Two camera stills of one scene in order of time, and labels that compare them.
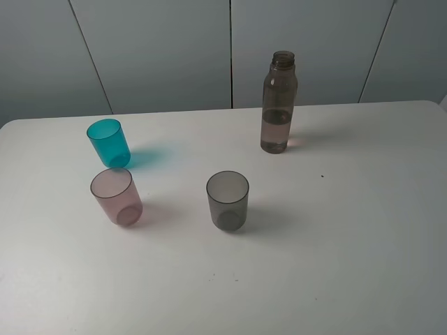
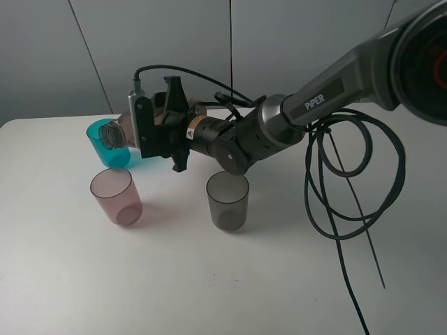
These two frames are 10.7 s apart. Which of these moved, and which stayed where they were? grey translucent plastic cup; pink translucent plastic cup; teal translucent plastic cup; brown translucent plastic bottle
Moved: brown translucent plastic bottle
Stayed: teal translucent plastic cup; pink translucent plastic cup; grey translucent plastic cup
